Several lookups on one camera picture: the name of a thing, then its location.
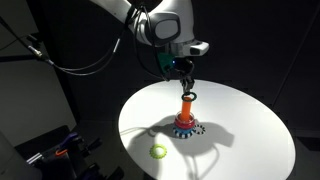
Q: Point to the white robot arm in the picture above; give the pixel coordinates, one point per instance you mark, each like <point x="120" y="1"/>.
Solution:
<point x="185" y="13"/>

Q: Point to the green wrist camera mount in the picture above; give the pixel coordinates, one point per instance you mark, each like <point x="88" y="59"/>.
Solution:
<point x="163" y="61"/>

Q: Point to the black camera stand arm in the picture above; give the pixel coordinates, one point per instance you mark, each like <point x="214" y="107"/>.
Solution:
<point x="16" y="58"/>

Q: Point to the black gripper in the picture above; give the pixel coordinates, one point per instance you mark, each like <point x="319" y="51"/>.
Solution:
<point x="183" y="68"/>

